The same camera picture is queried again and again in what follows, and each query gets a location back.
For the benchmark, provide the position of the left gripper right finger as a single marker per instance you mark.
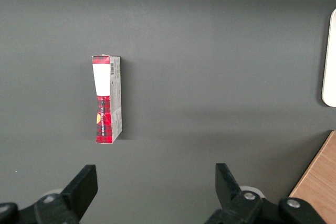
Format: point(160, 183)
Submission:
point(233, 200)

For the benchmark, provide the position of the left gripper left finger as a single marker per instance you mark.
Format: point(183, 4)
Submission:
point(76, 197)

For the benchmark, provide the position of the beige plastic tray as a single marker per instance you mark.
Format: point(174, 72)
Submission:
point(331, 64)

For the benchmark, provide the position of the wooden drawer cabinet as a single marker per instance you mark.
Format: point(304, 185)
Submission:
point(320, 182)

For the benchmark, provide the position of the red plaid cardboard box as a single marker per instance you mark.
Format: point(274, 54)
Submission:
point(103, 82)

